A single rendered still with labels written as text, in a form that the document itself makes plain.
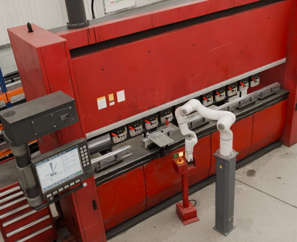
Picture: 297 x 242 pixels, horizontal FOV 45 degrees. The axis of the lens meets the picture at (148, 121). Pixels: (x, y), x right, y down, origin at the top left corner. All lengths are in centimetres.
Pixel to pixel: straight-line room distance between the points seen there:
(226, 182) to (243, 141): 130
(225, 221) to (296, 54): 234
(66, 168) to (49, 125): 40
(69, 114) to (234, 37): 231
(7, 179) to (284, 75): 370
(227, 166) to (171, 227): 109
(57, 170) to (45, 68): 79
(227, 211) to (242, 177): 109
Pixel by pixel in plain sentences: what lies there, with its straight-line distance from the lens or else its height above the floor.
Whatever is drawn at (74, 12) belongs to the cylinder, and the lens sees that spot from 323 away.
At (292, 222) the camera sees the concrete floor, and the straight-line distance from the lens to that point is 446.
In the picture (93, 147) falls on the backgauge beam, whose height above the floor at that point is 97.
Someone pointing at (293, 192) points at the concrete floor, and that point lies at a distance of 484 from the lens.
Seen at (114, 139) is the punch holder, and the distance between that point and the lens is 368.
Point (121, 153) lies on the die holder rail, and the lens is 383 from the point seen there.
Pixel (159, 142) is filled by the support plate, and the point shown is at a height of 100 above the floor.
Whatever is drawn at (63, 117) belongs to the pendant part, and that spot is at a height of 184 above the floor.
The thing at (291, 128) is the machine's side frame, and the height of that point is 32.
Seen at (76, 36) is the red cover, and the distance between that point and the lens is 317.
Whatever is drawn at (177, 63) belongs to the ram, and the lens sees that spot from 383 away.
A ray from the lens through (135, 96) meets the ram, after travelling 363.
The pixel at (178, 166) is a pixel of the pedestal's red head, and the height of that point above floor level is 77.
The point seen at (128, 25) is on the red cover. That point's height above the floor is 224.
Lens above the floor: 304
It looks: 29 degrees down
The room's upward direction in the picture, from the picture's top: 5 degrees counter-clockwise
